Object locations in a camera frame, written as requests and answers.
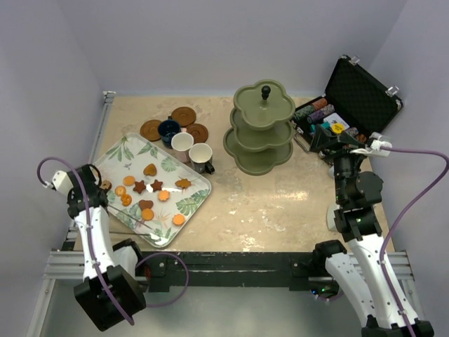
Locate green three-tier stand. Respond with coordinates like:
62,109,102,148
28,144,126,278
223,79,295,176

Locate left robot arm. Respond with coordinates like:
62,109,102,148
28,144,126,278
67,164,146,331

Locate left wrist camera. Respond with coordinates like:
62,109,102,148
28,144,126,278
42,171,73,196

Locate dark heart cookie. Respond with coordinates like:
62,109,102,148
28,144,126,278
138,200,154,211

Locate black poker chip case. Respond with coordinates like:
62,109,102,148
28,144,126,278
292,55,403,152

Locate metal tongs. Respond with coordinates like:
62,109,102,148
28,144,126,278
107,205,154,237

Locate round orange cookie front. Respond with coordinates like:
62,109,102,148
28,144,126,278
172,213,185,226

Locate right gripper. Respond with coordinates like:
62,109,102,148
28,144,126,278
309,124,371,203

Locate brown patterned cookie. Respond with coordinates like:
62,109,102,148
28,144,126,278
100,180,112,192

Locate dark blue mug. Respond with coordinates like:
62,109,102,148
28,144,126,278
157,119,181,149

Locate white stand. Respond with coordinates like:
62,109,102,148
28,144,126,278
326,165,340,232

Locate orange slice cookie lower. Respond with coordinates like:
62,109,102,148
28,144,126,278
121,194,133,206

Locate leaf pattern serving tray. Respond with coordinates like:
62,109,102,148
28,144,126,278
94,133,212,248

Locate brown saucer left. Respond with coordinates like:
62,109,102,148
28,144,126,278
140,119,161,142

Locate orange slice cookie upper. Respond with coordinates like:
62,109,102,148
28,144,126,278
114,185,126,197

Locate orange flower cookie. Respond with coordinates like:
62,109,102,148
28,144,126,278
158,190,170,202

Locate heart cookie light brown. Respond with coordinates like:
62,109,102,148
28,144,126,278
143,164,157,176

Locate dark grey mug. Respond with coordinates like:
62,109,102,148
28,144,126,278
189,143,215,174

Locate pink cup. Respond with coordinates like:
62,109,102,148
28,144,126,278
171,128,194,163

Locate dark star cookie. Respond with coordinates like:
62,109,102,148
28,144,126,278
133,180,146,194
149,179,163,192

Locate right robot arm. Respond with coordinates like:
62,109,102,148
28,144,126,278
310,126,434,336

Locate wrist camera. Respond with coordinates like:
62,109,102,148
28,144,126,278
350,132,392,157
42,171,73,196

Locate brown saucer back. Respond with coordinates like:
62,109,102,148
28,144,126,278
170,106,196,127

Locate maple leaf cookie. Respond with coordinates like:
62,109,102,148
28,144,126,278
175,178,192,190

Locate round orange cookie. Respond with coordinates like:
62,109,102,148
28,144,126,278
141,209,154,221
172,213,185,226
123,176,135,186

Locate aluminium frame rail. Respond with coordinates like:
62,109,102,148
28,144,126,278
25,91,116,336

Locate brown saucer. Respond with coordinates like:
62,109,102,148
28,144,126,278
170,106,196,127
186,123,208,144
140,119,161,142

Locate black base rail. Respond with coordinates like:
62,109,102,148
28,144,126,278
136,251,340,298

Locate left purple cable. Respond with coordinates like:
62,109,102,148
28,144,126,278
36,156,190,326

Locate brown saucer right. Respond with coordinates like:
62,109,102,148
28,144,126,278
186,123,208,144

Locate orange slice cookie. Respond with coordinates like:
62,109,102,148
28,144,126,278
121,194,133,206
114,185,126,197

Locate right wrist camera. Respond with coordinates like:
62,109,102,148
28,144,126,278
350,132,392,157

